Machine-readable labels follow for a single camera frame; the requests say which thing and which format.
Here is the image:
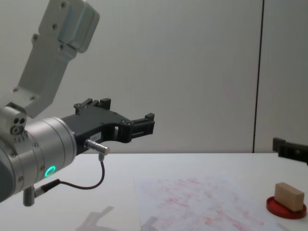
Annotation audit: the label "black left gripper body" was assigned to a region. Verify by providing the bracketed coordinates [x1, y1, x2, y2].
[60, 109, 124, 157]

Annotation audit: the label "tan wooden block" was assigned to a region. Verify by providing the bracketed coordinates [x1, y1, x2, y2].
[274, 182, 305, 212]

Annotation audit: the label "red round dish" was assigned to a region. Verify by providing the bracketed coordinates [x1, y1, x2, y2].
[266, 195, 308, 219]

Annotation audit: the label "white paper sheet red marks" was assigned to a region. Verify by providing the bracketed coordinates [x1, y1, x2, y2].
[133, 177, 287, 231]

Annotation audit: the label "thin dark gripper cable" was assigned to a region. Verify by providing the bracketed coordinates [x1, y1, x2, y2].
[33, 139, 111, 197]

